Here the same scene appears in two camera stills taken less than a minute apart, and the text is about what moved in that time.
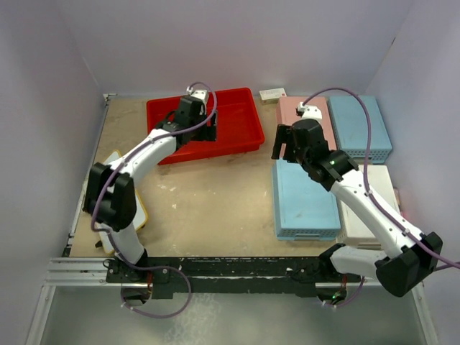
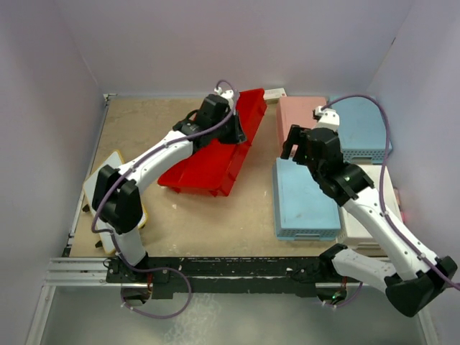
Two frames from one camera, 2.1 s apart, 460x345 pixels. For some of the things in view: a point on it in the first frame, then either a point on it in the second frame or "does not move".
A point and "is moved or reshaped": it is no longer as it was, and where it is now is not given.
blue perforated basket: x=304 y=209 does not move
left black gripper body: x=205 y=133 -> x=228 y=134
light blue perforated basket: x=351 y=127 does not move
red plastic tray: x=238 y=126 is moved or reshaped
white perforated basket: x=354 y=232 does not move
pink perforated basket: x=288 y=114 does not move
